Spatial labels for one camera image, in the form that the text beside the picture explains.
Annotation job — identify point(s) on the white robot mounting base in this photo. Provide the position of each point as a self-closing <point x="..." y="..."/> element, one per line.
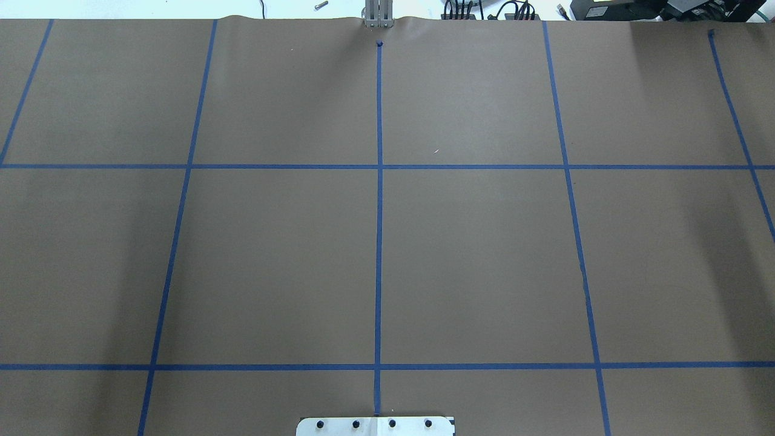
<point x="375" y="426"/>

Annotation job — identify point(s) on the aluminium frame post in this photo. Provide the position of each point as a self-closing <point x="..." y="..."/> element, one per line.
<point x="378" y="14"/>

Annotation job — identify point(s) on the black electronics box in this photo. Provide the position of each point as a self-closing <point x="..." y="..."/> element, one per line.
<point x="679" y="11"/>

